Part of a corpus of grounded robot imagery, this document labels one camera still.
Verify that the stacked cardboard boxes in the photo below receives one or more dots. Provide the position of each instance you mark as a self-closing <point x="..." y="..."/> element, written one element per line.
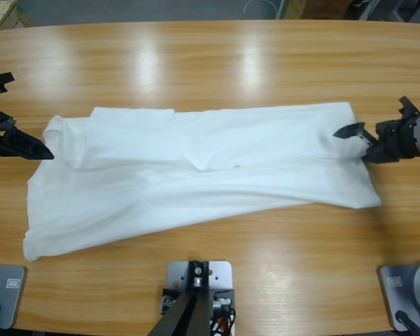
<point x="1" y="14"/>

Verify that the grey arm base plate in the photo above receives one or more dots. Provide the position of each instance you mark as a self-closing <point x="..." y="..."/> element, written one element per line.
<point x="402" y="297"/>
<point x="7" y="297"/>

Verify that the grey metal frame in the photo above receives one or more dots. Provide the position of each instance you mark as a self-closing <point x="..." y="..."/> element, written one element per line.
<point x="395" y="10"/>

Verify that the white mounting block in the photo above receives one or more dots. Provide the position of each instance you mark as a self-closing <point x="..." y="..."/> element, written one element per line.
<point x="222" y="276"/>

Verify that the brown cardboard box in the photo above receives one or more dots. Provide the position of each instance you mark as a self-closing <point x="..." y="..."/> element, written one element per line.
<point x="295" y="7"/>

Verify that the white t-shirt with small print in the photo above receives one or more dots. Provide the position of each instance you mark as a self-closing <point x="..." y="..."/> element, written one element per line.
<point x="196" y="168"/>

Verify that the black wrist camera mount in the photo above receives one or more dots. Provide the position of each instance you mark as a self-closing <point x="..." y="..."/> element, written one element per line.
<point x="0" y="80"/>
<point x="409" y="108"/>

